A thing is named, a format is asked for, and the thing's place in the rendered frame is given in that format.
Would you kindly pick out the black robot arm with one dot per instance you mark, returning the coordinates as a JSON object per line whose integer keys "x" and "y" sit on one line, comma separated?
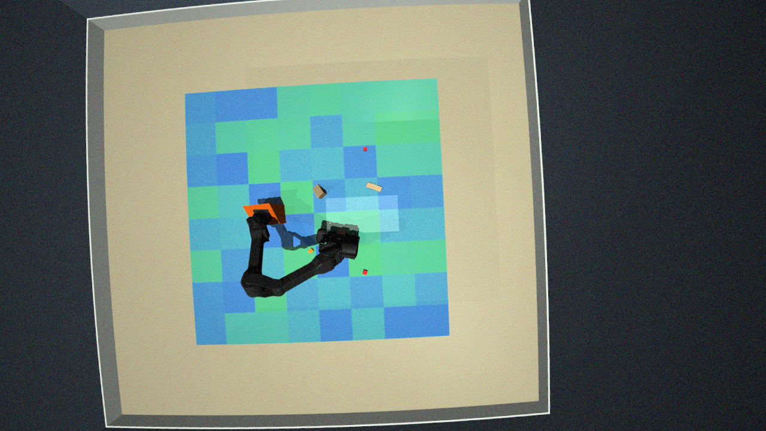
{"x": 255, "y": 284}

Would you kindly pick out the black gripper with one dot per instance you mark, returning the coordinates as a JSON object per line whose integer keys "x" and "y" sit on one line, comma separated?
{"x": 321, "y": 236}

